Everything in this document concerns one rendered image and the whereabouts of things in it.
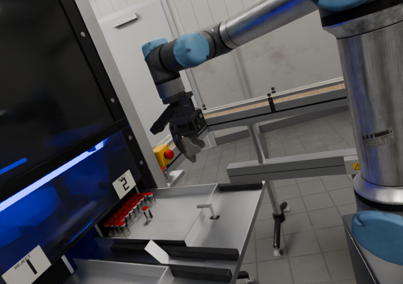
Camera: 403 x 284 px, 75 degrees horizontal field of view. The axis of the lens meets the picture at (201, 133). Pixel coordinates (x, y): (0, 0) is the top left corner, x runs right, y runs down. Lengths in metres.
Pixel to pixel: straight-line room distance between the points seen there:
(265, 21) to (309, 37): 3.08
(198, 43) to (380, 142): 0.41
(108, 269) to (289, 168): 1.22
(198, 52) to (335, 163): 1.23
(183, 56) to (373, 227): 0.49
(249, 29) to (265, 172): 1.24
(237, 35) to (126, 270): 0.64
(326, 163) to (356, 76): 1.28
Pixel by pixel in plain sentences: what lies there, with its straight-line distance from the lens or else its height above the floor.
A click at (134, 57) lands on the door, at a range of 3.87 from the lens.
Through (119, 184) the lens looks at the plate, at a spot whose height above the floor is 1.03.
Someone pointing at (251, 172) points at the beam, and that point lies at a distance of 1.79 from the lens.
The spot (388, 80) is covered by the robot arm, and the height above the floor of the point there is 1.21.
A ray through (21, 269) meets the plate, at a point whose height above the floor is 1.03.
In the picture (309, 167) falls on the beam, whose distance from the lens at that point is 1.71.
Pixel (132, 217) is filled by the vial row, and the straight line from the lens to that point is 0.96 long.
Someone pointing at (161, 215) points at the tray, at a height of 0.88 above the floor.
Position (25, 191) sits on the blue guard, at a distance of 0.74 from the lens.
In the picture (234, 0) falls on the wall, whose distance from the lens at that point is 3.65.
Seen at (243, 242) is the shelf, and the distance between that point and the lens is 0.70.
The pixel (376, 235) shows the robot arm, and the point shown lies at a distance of 0.54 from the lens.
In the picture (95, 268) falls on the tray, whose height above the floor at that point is 0.89.
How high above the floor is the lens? 1.33
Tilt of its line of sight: 16 degrees down
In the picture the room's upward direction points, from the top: 20 degrees counter-clockwise
